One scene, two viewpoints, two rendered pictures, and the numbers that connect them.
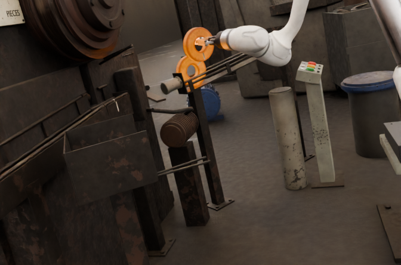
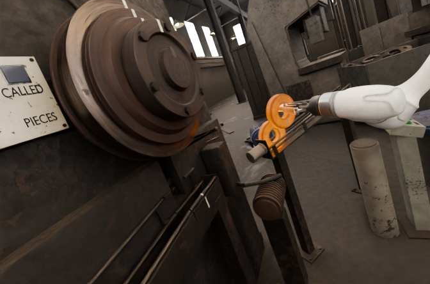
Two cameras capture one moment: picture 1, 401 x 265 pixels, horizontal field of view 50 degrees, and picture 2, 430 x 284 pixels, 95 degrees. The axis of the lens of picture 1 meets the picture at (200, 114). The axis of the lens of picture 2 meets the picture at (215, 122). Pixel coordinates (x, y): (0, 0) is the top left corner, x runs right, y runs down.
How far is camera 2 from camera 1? 1.10 m
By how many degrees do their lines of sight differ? 9
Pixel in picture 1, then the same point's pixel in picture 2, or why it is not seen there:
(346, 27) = (369, 75)
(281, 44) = (411, 103)
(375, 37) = (395, 78)
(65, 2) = (114, 92)
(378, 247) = not seen: outside the picture
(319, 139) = (414, 189)
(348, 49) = not seen: hidden behind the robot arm
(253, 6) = (285, 71)
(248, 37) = (377, 102)
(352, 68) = not seen: hidden behind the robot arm
